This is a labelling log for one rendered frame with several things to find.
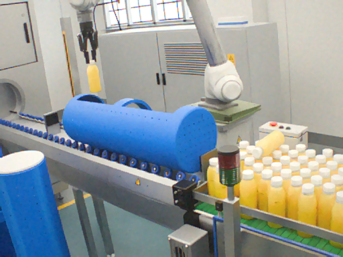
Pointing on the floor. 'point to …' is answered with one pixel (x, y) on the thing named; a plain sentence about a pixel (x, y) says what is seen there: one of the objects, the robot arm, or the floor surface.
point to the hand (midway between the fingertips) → (90, 57)
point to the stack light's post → (232, 227)
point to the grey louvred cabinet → (191, 67)
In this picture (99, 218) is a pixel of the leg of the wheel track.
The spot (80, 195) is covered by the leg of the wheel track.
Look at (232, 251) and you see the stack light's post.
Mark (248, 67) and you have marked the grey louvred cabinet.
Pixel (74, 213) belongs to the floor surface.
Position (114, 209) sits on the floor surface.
